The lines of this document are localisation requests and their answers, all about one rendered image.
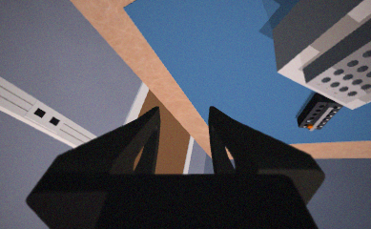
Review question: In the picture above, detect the blue bench mat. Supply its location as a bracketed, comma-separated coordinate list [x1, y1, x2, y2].
[123, 0, 371, 144]

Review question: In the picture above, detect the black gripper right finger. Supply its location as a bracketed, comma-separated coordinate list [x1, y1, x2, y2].
[208, 106, 325, 205]

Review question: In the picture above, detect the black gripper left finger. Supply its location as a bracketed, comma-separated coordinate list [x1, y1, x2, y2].
[44, 107, 160, 175]

